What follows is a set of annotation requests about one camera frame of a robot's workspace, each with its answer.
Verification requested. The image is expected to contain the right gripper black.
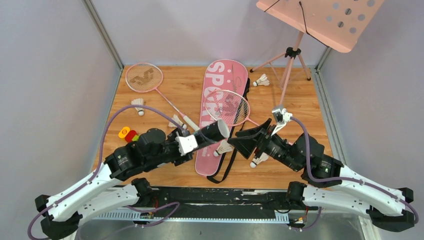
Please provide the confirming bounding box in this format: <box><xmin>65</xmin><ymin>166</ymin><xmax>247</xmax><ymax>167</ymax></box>
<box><xmin>226</xmin><ymin>119</ymin><xmax>301</xmax><ymax>173</ymax></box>

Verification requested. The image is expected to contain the white shuttlecock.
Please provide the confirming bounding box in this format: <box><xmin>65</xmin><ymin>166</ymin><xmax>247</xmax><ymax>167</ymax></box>
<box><xmin>213</xmin><ymin>140</ymin><xmax>233</xmax><ymax>157</ymax></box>
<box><xmin>131</xmin><ymin>98</ymin><xmax>145</xmax><ymax>116</ymax></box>
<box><xmin>168</xmin><ymin>114</ymin><xmax>187</xmax><ymax>130</ymax></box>
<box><xmin>252</xmin><ymin>73</ymin><xmax>270</xmax><ymax>87</ymax></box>
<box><xmin>249</xmin><ymin>152</ymin><xmax>269</xmax><ymax>168</ymax></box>

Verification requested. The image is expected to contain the black shuttlecock tube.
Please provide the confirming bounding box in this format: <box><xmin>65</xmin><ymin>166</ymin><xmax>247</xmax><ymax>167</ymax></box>
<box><xmin>193</xmin><ymin>119</ymin><xmax>230</xmax><ymax>149</ymax></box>

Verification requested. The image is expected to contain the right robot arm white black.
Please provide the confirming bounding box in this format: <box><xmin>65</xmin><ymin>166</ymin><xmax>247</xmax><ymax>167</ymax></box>
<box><xmin>228</xmin><ymin>120</ymin><xmax>419</xmax><ymax>233</ymax></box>

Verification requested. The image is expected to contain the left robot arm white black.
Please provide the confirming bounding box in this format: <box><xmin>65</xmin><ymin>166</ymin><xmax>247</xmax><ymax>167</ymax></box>
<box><xmin>35</xmin><ymin>128</ymin><xmax>215</xmax><ymax>240</ymax></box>

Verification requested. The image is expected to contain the pink racket on bag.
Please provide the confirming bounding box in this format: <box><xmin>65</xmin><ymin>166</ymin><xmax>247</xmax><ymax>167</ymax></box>
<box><xmin>203</xmin><ymin>89</ymin><xmax>259</xmax><ymax>127</ymax></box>

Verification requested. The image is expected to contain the yellow red green toy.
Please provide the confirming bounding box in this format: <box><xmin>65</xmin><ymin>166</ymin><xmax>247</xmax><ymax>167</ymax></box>
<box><xmin>118</xmin><ymin>126</ymin><xmax>139</xmax><ymax>143</ymax></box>

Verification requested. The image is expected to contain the pink racket bag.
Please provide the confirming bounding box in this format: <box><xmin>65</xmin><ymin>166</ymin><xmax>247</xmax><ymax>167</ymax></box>
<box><xmin>195</xmin><ymin>59</ymin><xmax>248</xmax><ymax>176</ymax></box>

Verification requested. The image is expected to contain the pink racket far left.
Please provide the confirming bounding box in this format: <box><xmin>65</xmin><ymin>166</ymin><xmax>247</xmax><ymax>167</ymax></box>
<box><xmin>125</xmin><ymin>62</ymin><xmax>200</xmax><ymax>131</ymax></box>

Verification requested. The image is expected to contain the pink music stand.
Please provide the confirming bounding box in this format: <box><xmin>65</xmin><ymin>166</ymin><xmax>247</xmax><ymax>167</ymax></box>
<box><xmin>250</xmin><ymin>0</ymin><xmax>384</xmax><ymax>100</ymax></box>

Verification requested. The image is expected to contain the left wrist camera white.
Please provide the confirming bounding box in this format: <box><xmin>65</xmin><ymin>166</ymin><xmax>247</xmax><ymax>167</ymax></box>
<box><xmin>175</xmin><ymin>135</ymin><xmax>199</xmax><ymax>156</ymax></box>

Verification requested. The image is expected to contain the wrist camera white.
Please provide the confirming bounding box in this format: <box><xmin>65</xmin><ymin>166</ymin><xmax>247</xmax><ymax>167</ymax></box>
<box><xmin>175</xmin><ymin>135</ymin><xmax>199</xmax><ymax>156</ymax></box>
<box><xmin>271</xmin><ymin>104</ymin><xmax>293</xmax><ymax>136</ymax></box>

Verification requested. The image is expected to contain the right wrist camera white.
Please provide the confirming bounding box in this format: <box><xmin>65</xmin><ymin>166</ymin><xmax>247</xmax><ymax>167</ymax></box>
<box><xmin>271</xmin><ymin>104</ymin><xmax>293</xmax><ymax>136</ymax></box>

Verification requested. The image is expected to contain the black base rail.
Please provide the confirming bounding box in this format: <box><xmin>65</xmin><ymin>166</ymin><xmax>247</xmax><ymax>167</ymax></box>
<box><xmin>99</xmin><ymin>186</ymin><xmax>319</xmax><ymax>223</ymax></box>

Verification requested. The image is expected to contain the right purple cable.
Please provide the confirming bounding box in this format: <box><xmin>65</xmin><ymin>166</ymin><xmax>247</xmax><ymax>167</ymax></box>
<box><xmin>289</xmin><ymin>116</ymin><xmax>420</xmax><ymax>225</ymax></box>

